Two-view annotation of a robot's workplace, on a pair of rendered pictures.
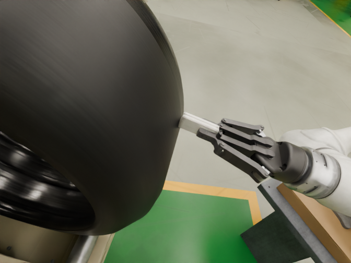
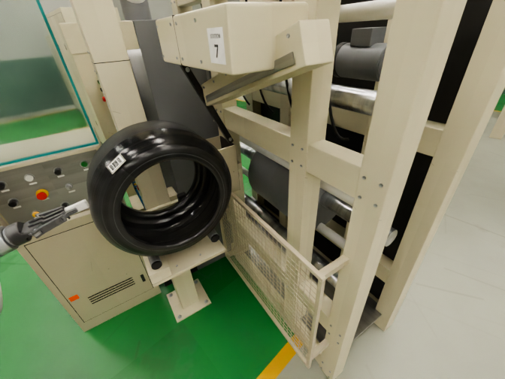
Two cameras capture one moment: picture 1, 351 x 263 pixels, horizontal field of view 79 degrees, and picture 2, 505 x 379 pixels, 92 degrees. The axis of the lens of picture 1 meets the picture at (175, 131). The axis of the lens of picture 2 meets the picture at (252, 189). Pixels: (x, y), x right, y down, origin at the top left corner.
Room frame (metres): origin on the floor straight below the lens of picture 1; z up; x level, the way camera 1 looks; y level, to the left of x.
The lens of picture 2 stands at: (1.23, 0.13, 1.73)
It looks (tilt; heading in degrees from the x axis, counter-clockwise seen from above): 33 degrees down; 149
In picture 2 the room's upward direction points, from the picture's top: 4 degrees counter-clockwise
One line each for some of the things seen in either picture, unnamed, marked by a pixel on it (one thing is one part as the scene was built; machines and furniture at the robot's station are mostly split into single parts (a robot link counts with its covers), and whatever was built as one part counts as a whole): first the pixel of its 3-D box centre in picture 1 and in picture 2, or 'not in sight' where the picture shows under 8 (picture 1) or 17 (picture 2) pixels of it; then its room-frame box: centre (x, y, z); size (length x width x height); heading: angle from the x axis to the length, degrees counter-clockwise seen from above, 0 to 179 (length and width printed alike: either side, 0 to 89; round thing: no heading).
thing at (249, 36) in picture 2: not in sight; (218, 39); (0.33, 0.57, 1.71); 0.61 x 0.25 x 0.15; 0
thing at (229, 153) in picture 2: not in sight; (219, 165); (-0.01, 0.65, 1.05); 0.20 x 0.15 x 0.30; 0
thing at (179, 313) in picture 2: not in sight; (188, 298); (-0.05, 0.25, 0.01); 0.27 x 0.27 x 0.02; 0
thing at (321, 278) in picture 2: not in sight; (256, 262); (0.44, 0.60, 0.65); 0.90 x 0.02 x 0.70; 0
